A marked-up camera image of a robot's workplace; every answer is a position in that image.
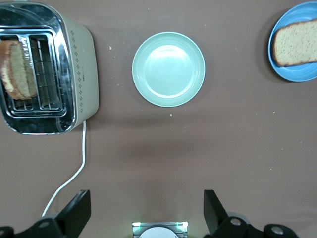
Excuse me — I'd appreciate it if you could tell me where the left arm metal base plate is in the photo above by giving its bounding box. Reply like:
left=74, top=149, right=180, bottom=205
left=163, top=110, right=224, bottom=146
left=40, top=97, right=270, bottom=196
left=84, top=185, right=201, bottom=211
left=132, top=221, right=189, bottom=238

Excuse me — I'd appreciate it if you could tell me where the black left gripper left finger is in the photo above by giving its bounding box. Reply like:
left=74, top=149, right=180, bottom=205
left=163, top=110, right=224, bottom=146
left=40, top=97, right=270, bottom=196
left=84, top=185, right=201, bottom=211
left=0, top=189, right=92, bottom=238

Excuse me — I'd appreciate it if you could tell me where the blue round plate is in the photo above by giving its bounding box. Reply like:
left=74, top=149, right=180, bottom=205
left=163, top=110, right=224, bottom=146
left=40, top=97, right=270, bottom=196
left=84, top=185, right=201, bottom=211
left=267, top=1, right=317, bottom=82

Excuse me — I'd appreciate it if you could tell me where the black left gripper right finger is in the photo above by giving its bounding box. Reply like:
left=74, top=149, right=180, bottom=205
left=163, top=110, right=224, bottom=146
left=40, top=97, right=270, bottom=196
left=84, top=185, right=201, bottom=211
left=203, top=189, right=302, bottom=238

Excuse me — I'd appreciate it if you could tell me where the brown bread slice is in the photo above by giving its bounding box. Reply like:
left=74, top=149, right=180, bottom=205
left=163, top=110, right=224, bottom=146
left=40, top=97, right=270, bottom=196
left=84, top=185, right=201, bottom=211
left=0, top=39, right=39, bottom=100
left=273, top=19, right=317, bottom=67

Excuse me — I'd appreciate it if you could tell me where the beige chrome toaster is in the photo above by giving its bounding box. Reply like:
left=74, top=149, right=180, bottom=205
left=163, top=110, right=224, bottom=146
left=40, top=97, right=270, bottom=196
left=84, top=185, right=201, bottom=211
left=0, top=1, right=100, bottom=136

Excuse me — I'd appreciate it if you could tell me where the white toaster power cord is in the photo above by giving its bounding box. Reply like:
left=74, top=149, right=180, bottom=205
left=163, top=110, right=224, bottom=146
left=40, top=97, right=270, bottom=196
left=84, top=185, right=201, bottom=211
left=41, top=120, right=87, bottom=218

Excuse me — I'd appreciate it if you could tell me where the mint green round plate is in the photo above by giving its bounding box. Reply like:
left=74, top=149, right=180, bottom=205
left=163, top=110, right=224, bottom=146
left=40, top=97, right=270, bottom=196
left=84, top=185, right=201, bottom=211
left=131, top=31, right=206, bottom=108

